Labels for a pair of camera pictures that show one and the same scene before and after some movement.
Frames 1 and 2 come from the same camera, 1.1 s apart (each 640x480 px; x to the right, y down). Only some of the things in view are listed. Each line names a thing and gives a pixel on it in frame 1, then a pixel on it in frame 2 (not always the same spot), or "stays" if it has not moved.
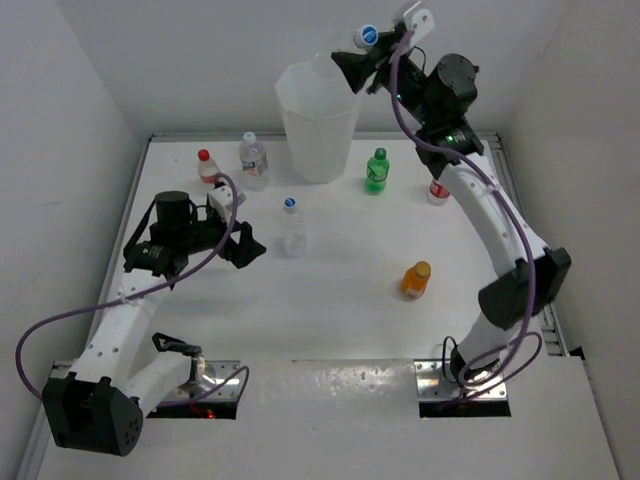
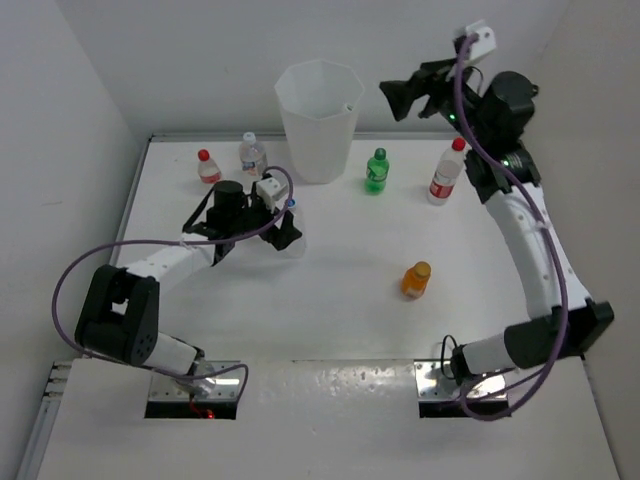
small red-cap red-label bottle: (207, 169) stays
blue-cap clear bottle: (296, 244) stays
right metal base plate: (488, 385) stays
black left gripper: (242, 252) → (280, 237)
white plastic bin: (321, 113) stays
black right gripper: (359, 66) → (433, 78)
